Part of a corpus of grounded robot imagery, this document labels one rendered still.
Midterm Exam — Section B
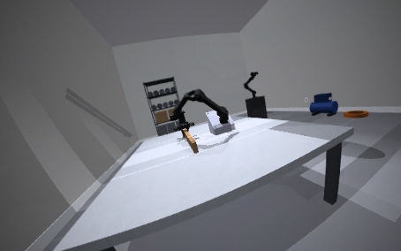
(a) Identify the brown wooden board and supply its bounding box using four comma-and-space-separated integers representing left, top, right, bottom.
183, 128, 199, 154

